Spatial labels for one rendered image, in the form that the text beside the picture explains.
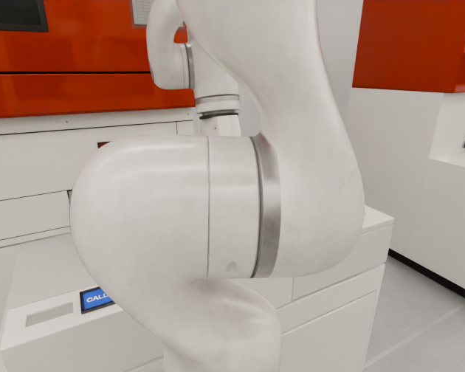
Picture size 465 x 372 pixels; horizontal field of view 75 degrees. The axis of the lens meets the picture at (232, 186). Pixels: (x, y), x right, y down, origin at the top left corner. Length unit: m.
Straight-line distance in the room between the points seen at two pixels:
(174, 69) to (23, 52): 0.56
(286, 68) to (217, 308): 0.21
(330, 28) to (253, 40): 3.39
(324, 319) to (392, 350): 1.05
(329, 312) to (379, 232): 0.26
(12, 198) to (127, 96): 0.47
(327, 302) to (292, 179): 0.71
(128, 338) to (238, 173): 0.48
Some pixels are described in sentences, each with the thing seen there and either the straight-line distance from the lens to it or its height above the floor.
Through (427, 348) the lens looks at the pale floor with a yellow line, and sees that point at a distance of 2.05.
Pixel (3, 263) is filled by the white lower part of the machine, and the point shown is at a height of 0.76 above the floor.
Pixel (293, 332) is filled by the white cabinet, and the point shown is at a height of 0.72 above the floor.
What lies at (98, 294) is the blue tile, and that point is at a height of 0.96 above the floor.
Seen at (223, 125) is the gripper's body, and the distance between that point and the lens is 0.54.
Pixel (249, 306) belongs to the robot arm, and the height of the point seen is 1.13.
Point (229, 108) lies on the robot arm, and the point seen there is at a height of 1.28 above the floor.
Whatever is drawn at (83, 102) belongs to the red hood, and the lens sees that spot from 1.04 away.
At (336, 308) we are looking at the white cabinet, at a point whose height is 0.73.
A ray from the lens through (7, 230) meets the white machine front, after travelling 1.20.
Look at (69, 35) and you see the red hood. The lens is 1.04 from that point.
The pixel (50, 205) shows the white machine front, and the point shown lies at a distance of 1.16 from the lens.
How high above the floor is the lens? 1.34
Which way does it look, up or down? 21 degrees down
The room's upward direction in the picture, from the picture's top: straight up
